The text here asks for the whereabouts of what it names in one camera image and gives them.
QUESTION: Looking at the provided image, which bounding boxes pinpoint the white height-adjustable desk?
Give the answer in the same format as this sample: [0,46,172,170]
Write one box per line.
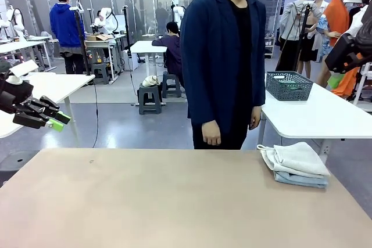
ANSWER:
[130,40,168,106]

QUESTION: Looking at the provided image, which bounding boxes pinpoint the blue-grey terry towel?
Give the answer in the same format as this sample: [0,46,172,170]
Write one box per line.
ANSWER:
[273,171,329,189]

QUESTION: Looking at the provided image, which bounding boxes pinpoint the white side table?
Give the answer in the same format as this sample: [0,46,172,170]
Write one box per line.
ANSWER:
[0,72,96,149]
[257,81,372,156]

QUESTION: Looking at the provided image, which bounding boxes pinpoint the grey perforated plastic basket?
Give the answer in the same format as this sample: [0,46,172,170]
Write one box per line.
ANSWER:
[266,70,314,102]

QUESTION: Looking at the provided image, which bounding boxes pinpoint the person in navy jacket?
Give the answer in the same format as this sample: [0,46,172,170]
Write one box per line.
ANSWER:
[180,0,267,150]

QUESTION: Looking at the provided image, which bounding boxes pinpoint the mannequin in blue floral dress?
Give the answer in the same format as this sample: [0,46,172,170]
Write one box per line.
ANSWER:
[312,0,335,63]

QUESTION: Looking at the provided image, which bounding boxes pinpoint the person's right hand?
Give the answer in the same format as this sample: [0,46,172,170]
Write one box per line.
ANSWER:
[202,120,222,146]

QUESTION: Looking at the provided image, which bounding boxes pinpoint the grey metal workbench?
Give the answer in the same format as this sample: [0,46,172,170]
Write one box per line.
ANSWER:
[83,37,123,82]

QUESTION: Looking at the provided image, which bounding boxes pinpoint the black camera stand pole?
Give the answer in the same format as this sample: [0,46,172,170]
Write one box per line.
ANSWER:
[69,0,91,76]
[122,5,132,53]

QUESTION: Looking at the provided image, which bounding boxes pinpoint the green terry towel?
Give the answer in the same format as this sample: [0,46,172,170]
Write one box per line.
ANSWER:
[273,75,306,91]

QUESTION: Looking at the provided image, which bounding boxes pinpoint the mannequin in grey shirt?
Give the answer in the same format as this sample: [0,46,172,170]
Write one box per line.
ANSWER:
[279,0,323,74]

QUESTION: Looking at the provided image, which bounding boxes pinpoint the open cardboard box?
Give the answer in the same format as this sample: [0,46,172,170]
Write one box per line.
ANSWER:
[86,33,113,42]

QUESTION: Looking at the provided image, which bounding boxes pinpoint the mannequin orange top beige cap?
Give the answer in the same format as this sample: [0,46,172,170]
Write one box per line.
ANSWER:
[316,0,351,86]

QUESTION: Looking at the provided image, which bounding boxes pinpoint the mannequin white top orange trousers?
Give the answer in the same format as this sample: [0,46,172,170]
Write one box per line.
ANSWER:
[331,3,372,98]

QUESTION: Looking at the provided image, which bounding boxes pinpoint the white lab desk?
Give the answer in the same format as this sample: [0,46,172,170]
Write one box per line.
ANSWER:
[0,40,53,71]

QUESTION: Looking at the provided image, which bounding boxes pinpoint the grey plastic step stool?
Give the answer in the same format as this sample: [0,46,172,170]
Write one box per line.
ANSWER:
[137,82,163,115]
[91,62,110,85]
[161,71,184,99]

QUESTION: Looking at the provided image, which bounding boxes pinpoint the black camera tripod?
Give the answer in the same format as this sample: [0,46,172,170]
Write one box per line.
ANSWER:
[276,0,316,75]

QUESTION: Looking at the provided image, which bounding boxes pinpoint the white terry towel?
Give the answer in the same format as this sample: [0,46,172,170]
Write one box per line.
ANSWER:
[256,142,331,179]

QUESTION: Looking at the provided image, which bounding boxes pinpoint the person in blue hoodie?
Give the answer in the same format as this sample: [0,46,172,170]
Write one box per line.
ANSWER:
[49,0,88,75]

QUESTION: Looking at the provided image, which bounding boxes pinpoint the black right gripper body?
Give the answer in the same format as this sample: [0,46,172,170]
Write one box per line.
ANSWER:
[356,6,372,57]

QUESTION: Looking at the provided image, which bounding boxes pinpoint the person's right forearm navy sleeve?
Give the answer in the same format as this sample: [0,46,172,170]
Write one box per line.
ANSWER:
[187,79,217,124]

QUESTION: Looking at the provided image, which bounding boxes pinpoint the beige cloth bag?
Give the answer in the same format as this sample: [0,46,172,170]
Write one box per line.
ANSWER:
[141,75,160,88]

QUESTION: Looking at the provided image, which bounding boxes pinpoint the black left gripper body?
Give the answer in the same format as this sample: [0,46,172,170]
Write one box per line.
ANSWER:
[0,79,34,114]

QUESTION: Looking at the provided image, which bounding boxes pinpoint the wooden shoe shelf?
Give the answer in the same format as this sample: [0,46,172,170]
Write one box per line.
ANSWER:
[264,36,276,59]

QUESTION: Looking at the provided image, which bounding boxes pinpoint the dark grey round pedestal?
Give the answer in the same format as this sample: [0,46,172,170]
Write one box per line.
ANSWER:
[0,149,41,186]

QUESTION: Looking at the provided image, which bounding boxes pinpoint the person's left forearm navy sleeve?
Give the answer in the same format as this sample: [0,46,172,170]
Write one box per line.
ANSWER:
[249,67,267,108]

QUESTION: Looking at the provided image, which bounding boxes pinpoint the person's left hand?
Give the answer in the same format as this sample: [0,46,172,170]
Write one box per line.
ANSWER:
[249,105,262,130]

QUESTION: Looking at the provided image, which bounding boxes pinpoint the seated person in purple hoodie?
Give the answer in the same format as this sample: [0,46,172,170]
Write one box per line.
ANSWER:
[151,21,187,89]

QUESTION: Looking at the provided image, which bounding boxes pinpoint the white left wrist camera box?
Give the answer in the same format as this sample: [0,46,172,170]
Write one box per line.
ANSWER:
[5,59,38,85]

